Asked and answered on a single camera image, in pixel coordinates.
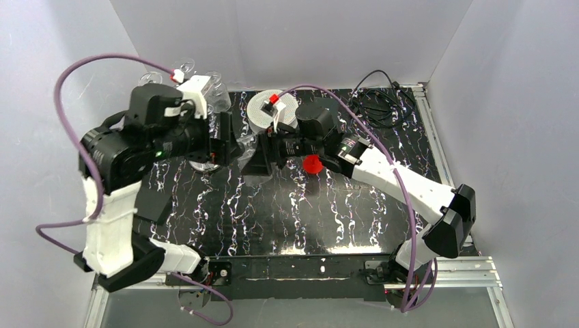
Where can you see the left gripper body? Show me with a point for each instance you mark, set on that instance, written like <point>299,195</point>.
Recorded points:
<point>224,139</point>

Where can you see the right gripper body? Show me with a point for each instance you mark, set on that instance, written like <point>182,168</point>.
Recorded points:
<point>270,149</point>

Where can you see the red wine glass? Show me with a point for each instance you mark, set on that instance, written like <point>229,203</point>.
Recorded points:
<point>312,164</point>

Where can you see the clear wine glass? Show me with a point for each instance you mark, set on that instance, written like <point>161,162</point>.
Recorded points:
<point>248,144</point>
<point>217,96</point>

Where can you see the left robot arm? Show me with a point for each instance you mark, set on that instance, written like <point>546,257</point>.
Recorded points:
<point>159,124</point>

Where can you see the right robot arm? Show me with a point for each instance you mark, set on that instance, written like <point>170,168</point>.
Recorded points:
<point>450,212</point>

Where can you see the chrome wine glass rack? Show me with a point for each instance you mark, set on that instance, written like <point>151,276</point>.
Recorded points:
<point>204,167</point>

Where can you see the clear wine glass on rack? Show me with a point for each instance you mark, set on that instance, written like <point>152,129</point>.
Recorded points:
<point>217,96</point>

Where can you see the black flat box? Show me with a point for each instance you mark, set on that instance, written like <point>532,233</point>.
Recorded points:
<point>331,105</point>

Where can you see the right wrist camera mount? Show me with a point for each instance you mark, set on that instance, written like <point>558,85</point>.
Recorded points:
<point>275,108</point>

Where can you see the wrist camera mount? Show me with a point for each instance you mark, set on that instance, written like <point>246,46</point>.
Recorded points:
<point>275,108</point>
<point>193,89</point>

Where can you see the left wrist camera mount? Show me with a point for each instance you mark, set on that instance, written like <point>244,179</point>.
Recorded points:
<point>193,89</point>

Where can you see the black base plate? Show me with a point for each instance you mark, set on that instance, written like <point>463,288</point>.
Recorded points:
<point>330,276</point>

